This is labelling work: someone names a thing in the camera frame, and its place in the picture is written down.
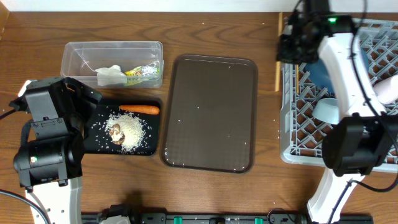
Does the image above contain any clear plastic bin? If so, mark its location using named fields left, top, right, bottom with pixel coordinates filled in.
left=60, top=41, right=164, bottom=88

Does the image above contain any dark blue plate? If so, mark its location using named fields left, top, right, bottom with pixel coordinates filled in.
left=305, top=42, right=374, bottom=98

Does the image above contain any black plastic tray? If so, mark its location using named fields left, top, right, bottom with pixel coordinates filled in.
left=84, top=98, right=160, bottom=156

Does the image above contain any brown food scrap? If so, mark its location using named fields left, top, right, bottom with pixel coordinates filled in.
left=108, top=124, right=125, bottom=145

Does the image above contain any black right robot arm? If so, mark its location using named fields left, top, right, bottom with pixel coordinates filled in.
left=276, top=0, right=397, bottom=223

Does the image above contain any light blue bowl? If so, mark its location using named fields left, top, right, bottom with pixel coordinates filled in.
left=312, top=98, right=340, bottom=125

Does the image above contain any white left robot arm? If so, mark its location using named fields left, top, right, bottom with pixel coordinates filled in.
left=10, top=77, right=102, bottom=223

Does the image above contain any white arm base mount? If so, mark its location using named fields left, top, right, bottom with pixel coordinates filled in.
left=98, top=205, right=134, bottom=224

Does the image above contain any orange carrot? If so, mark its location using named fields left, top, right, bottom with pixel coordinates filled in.
left=119, top=105, right=160, bottom=115

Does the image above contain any pink cup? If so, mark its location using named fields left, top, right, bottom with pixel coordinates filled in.
left=373, top=75, right=397, bottom=104

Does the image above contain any black mounting rail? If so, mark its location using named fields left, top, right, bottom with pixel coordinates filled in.
left=81, top=212, right=374, bottom=224

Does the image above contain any white paper wrapper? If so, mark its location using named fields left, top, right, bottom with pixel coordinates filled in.
left=124, top=61, right=160, bottom=86

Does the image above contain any white paper napkin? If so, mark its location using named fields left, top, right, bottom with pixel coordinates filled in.
left=95, top=65, right=127, bottom=86

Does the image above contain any brown serving tray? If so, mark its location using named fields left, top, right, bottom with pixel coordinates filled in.
left=159, top=54, right=258, bottom=174

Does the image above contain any pile of rice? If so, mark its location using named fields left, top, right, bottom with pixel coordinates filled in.
left=91, top=111, right=153, bottom=154

